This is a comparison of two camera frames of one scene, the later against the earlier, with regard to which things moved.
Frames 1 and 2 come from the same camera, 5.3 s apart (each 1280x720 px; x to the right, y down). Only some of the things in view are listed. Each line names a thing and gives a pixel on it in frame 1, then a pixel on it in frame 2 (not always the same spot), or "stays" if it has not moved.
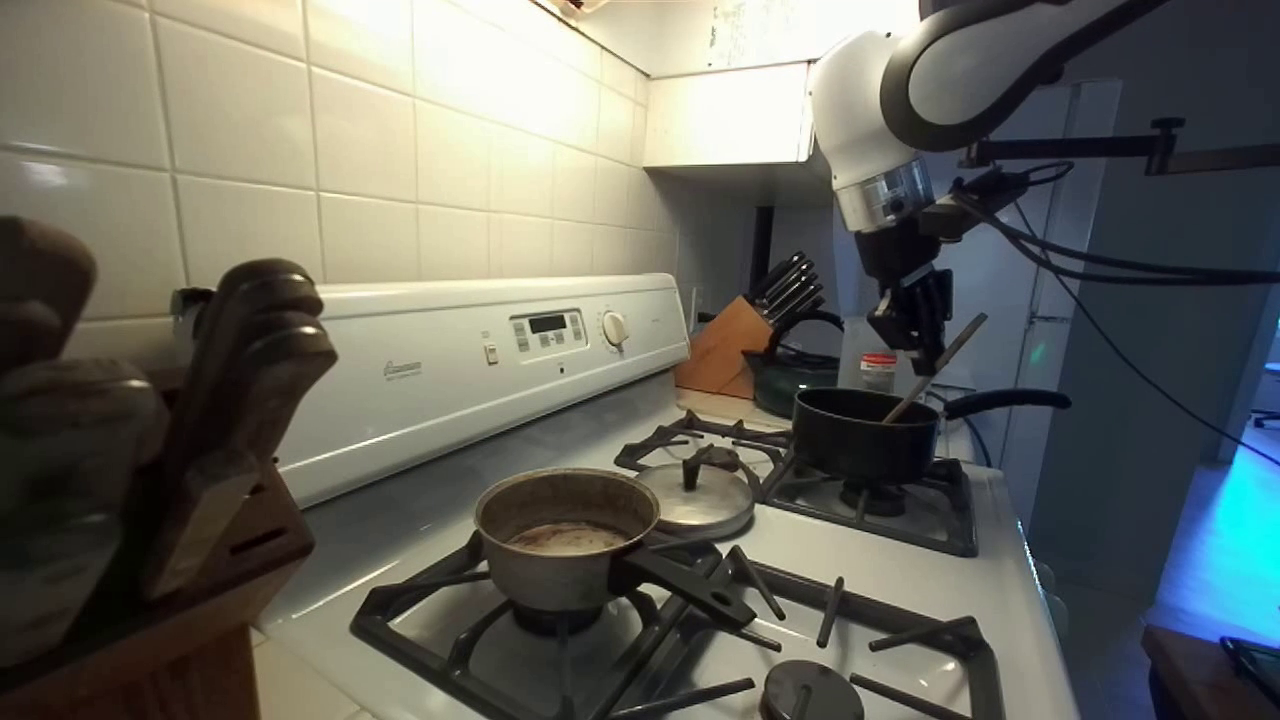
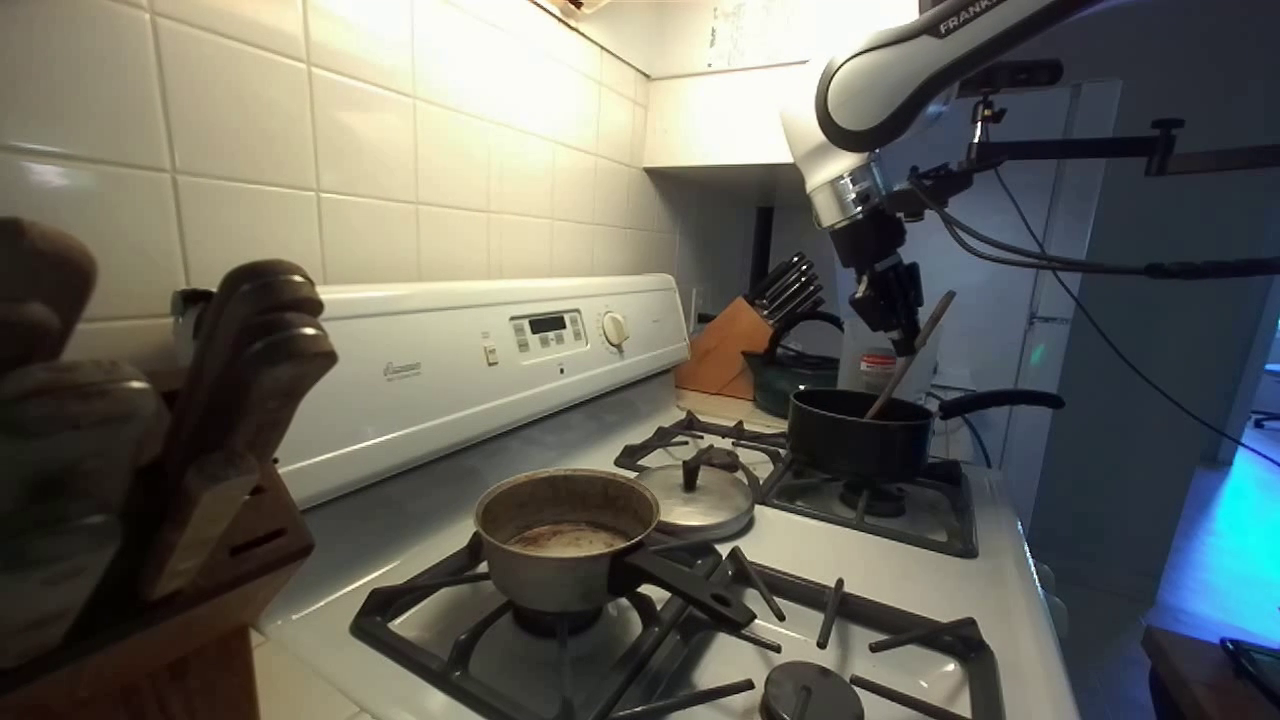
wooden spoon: (939, 367) -> (928, 329)
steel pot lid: (698, 502) stays
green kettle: (783, 374) stays
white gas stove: (533, 511) stays
